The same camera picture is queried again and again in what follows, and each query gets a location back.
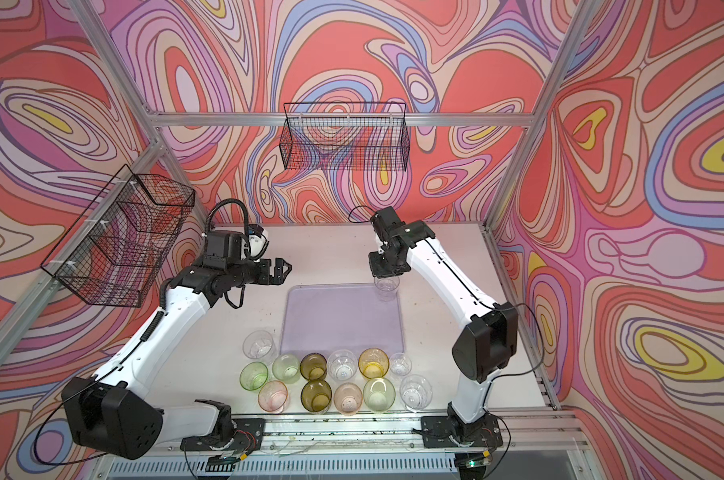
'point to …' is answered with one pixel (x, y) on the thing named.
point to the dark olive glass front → (316, 396)
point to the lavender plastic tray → (324, 318)
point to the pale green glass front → (379, 394)
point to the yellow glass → (373, 363)
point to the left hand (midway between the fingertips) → (279, 263)
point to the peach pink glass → (347, 398)
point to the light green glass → (286, 368)
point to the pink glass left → (272, 395)
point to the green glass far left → (253, 375)
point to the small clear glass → (400, 364)
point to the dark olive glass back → (313, 366)
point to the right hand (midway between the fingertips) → (384, 277)
